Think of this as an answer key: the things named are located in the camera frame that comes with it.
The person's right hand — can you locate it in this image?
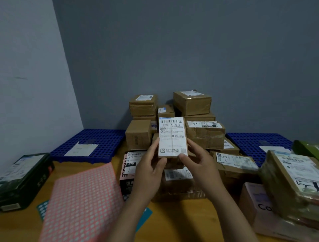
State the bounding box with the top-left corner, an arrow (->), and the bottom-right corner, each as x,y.
178,138 -> 226,200

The person's left hand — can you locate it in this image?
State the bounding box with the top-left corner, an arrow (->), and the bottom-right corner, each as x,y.
129,137 -> 168,202

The black and pink box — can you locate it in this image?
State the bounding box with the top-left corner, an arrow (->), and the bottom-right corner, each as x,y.
119,150 -> 148,197

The small brown printed box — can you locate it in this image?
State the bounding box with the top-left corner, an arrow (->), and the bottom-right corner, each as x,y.
158,116 -> 189,158

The large pink box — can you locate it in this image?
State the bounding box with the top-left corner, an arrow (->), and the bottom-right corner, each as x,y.
239,182 -> 319,242

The pink dot sticker sheet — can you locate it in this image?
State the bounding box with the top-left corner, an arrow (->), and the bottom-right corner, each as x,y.
39,162 -> 124,242

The pile of brown parcels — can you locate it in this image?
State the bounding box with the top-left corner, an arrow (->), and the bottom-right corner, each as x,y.
124,91 -> 260,202

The taped box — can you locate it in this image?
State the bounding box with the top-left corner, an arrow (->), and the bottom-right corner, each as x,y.
259,150 -> 319,226

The light green parcel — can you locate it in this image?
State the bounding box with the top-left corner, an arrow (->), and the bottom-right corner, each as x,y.
291,140 -> 319,161

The teal sticker sheet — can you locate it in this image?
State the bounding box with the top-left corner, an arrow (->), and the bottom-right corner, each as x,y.
37,199 -> 153,232

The dark green box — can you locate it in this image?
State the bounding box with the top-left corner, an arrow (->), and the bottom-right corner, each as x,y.
0,153 -> 55,212

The blue plastic grid pallet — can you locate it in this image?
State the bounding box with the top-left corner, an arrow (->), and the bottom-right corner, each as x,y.
50,129 -> 126,164
225,132 -> 293,168

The white paper note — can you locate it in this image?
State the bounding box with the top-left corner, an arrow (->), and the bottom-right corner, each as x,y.
259,146 -> 291,154
64,141 -> 100,157

